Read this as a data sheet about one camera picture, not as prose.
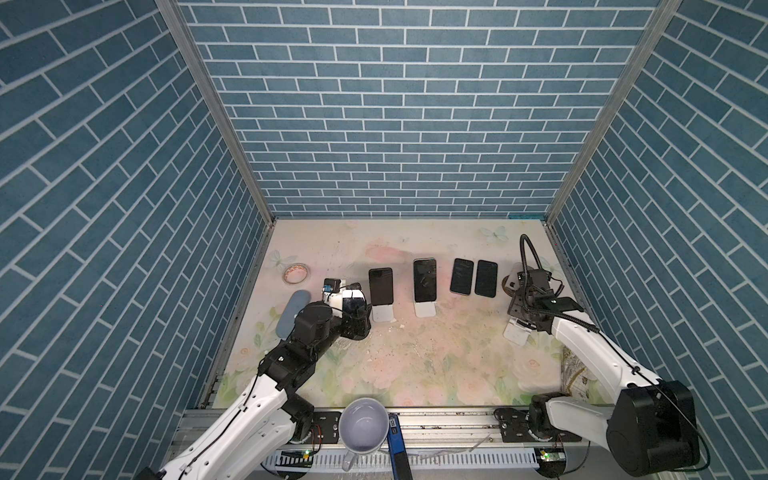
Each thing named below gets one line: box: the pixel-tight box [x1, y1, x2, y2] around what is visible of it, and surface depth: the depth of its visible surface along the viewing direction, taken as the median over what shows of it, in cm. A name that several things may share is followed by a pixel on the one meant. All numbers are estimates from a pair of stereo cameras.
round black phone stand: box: [341, 317, 371, 340], surface depth 70 cm
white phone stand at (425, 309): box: [415, 301, 436, 318], surface depth 95 cm
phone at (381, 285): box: [369, 267, 394, 306], surface depth 90 cm
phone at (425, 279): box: [413, 257, 437, 302], surface depth 91 cm
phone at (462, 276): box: [450, 258, 474, 296], surface depth 105 cm
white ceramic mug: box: [339, 397, 390, 472], surface depth 73 cm
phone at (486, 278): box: [474, 259, 498, 298], surface depth 107 cm
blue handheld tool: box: [387, 413, 413, 480], surface depth 72 cm
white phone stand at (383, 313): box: [372, 304, 397, 323], surface depth 95 cm
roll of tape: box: [283, 263, 309, 285], surface depth 106 cm
